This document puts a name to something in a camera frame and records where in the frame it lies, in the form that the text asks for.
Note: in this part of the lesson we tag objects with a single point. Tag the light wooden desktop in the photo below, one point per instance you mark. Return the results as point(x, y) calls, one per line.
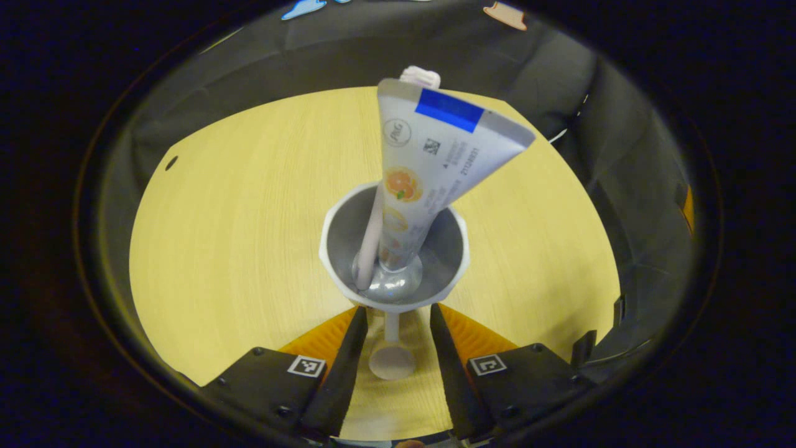
point(236, 249)

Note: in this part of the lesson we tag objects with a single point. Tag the white toothbrush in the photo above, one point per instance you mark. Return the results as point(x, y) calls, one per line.
point(373, 242)

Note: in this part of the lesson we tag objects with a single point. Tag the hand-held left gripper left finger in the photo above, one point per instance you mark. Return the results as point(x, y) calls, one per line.
point(342, 373)

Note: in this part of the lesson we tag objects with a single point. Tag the white toothpaste tube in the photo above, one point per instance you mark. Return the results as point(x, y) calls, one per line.
point(435, 162)

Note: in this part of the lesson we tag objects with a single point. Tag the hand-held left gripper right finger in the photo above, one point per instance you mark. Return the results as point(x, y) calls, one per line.
point(454, 373)

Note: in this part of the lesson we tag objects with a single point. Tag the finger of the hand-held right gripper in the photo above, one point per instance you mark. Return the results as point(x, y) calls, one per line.
point(688, 211)

